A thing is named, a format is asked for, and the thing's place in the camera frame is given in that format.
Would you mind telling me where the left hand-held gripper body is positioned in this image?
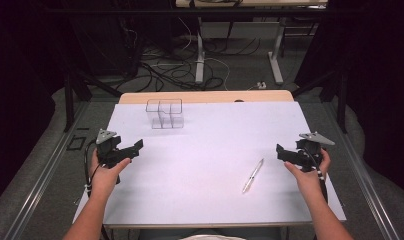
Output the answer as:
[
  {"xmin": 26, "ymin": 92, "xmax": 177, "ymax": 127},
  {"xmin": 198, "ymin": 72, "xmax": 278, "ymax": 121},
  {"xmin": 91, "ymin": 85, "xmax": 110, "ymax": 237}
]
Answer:
[{"xmin": 95, "ymin": 129, "xmax": 126, "ymax": 169}]

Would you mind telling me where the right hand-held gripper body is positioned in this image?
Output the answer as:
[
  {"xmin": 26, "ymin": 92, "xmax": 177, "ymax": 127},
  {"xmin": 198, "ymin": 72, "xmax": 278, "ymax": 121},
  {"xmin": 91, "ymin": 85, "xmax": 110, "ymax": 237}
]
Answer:
[{"xmin": 295, "ymin": 131, "xmax": 336, "ymax": 173}]

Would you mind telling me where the silver pen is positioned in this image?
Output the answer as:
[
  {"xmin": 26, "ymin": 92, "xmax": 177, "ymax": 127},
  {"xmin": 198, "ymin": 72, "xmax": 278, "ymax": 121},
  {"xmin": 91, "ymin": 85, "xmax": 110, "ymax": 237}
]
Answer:
[{"xmin": 241, "ymin": 158, "xmax": 265, "ymax": 194}]

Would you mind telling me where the clear acrylic organizer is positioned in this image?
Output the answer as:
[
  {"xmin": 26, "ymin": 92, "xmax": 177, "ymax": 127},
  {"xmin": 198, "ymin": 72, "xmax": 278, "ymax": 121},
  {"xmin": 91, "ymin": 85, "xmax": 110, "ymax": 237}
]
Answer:
[{"xmin": 145, "ymin": 98, "xmax": 185, "ymax": 130}]

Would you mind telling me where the person's right hand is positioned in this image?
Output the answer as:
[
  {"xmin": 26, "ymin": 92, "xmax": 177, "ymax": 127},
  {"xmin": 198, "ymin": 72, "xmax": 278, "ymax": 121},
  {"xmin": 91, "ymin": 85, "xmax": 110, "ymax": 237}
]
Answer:
[{"xmin": 283, "ymin": 149, "xmax": 332, "ymax": 198}]

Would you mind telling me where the person's left hand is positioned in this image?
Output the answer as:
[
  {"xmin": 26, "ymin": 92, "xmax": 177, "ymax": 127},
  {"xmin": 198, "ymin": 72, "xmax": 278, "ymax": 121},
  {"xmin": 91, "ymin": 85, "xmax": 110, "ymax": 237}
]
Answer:
[{"xmin": 89, "ymin": 148, "xmax": 133, "ymax": 198}]

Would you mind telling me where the black metal stand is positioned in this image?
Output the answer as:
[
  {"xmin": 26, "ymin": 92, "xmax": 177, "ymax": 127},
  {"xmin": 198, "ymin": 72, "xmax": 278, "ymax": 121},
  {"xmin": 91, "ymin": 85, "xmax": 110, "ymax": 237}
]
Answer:
[
  {"xmin": 290, "ymin": 64, "xmax": 350, "ymax": 134},
  {"xmin": 63, "ymin": 68, "xmax": 124, "ymax": 133}
]

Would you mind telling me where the white table board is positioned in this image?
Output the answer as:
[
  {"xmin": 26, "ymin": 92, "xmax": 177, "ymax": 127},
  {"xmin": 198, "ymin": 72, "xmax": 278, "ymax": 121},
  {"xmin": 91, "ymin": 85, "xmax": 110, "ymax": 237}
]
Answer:
[{"xmin": 72, "ymin": 101, "xmax": 347, "ymax": 226}]

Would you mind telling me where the wooden table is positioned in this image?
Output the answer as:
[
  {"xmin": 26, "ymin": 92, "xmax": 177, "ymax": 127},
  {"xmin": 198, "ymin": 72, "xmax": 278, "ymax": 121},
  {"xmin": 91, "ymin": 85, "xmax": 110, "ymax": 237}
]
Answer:
[{"xmin": 73, "ymin": 89, "xmax": 347, "ymax": 231}]

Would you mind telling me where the white desk leg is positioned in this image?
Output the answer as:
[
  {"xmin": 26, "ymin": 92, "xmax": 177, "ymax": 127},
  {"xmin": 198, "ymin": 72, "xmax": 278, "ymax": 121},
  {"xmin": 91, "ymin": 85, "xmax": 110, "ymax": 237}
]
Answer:
[
  {"xmin": 194, "ymin": 16, "xmax": 205, "ymax": 84},
  {"xmin": 268, "ymin": 18, "xmax": 285, "ymax": 86}
]

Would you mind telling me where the person's light clothing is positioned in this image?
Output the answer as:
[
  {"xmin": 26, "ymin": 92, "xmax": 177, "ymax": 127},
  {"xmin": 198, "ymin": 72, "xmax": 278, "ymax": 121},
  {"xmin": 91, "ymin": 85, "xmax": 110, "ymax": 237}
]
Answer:
[{"xmin": 179, "ymin": 234, "xmax": 247, "ymax": 240}]

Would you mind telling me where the light desk top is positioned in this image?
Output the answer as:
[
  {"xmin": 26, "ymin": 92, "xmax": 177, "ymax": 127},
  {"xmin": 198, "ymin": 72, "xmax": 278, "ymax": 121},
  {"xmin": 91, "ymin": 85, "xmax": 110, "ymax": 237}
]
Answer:
[{"xmin": 175, "ymin": 0, "xmax": 328, "ymax": 8}]

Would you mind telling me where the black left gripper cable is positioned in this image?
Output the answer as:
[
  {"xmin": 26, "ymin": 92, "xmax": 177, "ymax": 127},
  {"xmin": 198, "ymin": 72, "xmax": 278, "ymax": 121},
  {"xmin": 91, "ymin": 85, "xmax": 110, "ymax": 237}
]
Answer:
[{"xmin": 84, "ymin": 139, "xmax": 111, "ymax": 240}]

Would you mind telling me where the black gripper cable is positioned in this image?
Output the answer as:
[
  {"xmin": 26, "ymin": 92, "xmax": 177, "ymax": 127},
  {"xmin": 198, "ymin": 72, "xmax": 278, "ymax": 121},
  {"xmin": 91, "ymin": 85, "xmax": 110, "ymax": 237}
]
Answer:
[
  {"xmin": 84, "ymin": 139, "xmax": 111, "ymax": 240},
  {"xmin": 303, "ymin": 146, "xmax": 329, "ymax": 204}
]

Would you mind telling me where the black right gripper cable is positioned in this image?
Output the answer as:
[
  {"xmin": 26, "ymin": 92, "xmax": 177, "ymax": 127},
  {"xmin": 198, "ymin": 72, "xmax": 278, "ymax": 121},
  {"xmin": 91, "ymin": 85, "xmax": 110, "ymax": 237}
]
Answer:
[{"xmin": 303, "ymin": 146, "xmax": 329, "ymax": 204}]

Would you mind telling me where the aluminium floor rail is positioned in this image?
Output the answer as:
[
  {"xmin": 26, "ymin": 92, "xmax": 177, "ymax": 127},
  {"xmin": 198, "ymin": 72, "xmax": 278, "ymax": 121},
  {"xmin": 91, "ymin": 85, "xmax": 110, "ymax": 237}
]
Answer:
[
  {"xmin": 323, "ymin": 101, "xmax": 402, "ymax": 240},
  {"xmin": 3, "ymin": 101, "xmax": 91, "ymax": 240}
]

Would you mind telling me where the bundle of black floor cables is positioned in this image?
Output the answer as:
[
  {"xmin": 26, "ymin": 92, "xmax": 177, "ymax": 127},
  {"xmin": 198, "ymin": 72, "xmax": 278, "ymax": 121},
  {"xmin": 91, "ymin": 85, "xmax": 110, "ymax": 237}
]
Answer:
[{"xmin": 116, "ymin": 36, "xmax": 261, "ymax": 93}]

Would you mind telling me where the white floor cable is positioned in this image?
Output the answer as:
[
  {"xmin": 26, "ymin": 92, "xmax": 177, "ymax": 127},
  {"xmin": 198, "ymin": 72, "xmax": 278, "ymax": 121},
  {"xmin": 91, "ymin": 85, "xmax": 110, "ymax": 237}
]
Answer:
[{"xmin": 176, "ymin": 16, "xmax": 232, "ymax": 92}]

